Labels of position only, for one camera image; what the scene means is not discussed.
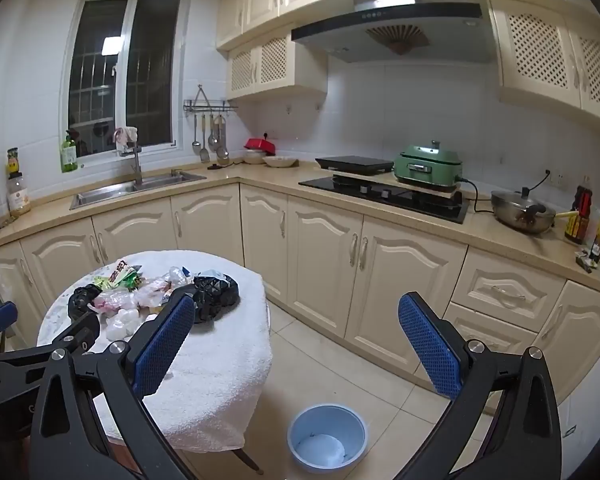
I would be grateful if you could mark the glass jar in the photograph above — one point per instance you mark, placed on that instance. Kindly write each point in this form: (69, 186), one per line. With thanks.
(19, 197)

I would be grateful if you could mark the cream lattice wall cabinet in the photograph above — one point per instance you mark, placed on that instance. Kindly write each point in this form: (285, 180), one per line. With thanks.
(275, 62)
(540, 50)

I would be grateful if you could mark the white wall outlet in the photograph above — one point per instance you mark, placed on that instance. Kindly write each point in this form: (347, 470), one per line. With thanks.
(557, 178)

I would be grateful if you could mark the white crumpled paper wad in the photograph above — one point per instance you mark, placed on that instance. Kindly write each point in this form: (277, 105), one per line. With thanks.
(122, 325)

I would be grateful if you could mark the metal utensil rack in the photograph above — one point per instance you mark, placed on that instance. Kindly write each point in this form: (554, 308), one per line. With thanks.
(210, 106)

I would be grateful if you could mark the steel faucet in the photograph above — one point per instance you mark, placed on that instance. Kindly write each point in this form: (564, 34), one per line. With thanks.
(138, 165)

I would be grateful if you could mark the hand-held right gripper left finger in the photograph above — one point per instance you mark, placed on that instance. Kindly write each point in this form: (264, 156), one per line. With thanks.
(164, 347)

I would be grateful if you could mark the large black plastic bag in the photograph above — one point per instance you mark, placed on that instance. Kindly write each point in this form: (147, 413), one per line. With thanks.
(215, 297)

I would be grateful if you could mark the kitchen window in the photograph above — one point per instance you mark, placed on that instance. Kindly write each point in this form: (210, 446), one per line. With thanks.
(150, 70)

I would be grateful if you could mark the wooden board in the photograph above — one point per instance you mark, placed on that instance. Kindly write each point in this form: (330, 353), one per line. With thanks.
(430, 189)

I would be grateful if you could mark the steel spatula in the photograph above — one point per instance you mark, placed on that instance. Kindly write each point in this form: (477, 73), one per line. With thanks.
(205, 154)

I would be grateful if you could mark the crumpled clear plastic bag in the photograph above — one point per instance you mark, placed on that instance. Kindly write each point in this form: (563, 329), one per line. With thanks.
(155, 292)

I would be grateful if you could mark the white shallow bowl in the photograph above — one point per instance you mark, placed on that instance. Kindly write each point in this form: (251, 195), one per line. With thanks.
(280, 161)

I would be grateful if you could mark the black range hood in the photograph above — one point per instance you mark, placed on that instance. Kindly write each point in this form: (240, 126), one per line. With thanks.
(340, 35)

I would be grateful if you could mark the steel wok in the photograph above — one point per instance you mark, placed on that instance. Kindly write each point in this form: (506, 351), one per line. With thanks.
(515, 210)

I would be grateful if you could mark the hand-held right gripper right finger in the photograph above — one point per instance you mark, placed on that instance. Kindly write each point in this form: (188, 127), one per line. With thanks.
(430, 347)

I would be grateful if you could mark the clear plastic bag red print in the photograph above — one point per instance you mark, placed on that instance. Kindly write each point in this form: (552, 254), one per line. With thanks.
(111, 302)

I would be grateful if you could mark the black gas hob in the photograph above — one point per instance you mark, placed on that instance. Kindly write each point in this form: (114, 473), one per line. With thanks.
(430, 205)

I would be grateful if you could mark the white deep bowl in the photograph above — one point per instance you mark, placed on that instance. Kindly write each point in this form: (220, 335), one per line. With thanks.
(252, 157)

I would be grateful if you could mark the cream base cabinets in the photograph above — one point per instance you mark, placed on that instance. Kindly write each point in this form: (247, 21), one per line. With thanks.
(320, 260)

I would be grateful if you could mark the green snack wrapper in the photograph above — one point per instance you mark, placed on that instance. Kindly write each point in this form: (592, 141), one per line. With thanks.
(101, 282)

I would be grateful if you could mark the dark sauce bottle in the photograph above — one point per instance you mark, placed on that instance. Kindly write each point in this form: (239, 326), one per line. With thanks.
(579, 220)

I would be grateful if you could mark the blue plastic wastebasket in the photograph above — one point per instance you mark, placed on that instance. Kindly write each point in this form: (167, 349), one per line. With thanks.
(300, 425)

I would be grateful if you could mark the steel ladle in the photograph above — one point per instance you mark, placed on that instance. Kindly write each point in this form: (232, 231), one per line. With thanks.
(196, 146)

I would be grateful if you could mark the pink white cloth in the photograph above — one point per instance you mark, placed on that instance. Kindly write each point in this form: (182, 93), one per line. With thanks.
(127, 137)

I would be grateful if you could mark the white green red packet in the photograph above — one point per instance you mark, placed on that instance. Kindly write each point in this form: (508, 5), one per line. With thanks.
(122, 272)

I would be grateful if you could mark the cream cabinet drawer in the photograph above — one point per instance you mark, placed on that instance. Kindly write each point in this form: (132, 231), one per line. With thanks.
(505, 290)
(495, 327)

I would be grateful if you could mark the green electric cooker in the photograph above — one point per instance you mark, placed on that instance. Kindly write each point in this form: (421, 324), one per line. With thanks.
(425, 167)

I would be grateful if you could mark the green dish soap bottle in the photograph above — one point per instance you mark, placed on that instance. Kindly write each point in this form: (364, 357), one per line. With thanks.
(69, 155)

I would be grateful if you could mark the black induction cooktop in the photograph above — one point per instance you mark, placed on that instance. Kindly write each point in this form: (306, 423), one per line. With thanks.
(355, 164)

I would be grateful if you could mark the yellow label bottle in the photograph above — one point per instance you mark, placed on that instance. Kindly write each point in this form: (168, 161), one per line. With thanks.
(13, 162)

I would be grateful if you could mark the steel sink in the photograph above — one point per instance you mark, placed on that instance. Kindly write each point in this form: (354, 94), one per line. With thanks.
(130, 191)

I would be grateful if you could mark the small printed box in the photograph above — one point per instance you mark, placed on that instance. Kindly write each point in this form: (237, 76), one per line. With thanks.
(586, 262)

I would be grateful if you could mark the light blue face mask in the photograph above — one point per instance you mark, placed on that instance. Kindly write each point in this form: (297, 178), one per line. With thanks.
(214, 275)

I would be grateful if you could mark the round table with white towel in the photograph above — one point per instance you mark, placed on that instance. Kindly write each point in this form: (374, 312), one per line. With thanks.
(215, 360)

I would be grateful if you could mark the small black plastic bag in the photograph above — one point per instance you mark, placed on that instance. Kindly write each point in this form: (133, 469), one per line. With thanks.
(82, 300)

